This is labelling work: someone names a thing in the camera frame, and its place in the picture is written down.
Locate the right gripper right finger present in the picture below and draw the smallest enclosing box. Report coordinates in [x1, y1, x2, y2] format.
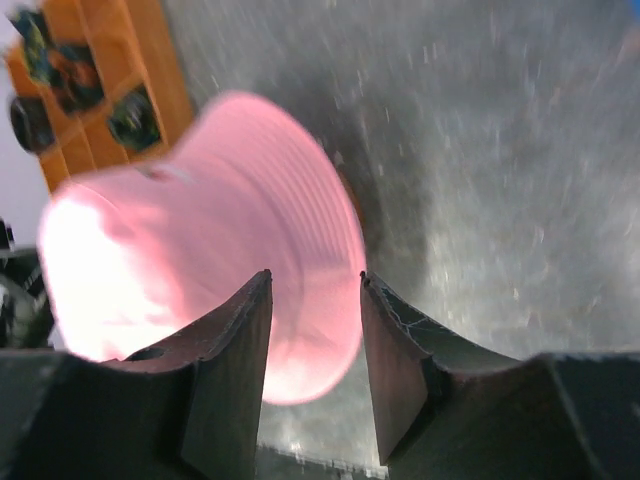
[360, 273, 639, 479]

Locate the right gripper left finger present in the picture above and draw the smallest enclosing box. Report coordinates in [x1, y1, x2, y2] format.
[1, 270, 273, 479]

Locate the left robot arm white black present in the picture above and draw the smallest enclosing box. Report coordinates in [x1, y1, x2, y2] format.
[1, 220, 54, 349]

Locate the wooden hat stand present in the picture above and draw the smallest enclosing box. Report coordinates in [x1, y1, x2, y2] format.
[335, 165, 366, 236]

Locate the rolled black belt left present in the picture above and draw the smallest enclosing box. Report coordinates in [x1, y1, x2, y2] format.
[9, 96, 55, 155]

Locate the orange compartment tray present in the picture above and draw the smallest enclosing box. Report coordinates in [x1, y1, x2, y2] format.
[5, 0, 194, 191]

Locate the rolled black belt centre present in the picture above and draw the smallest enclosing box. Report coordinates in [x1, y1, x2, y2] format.
[49, 44, 105, 115]

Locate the rolled black belt top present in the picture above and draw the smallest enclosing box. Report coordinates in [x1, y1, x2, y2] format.
[7, 5, 53, 85]

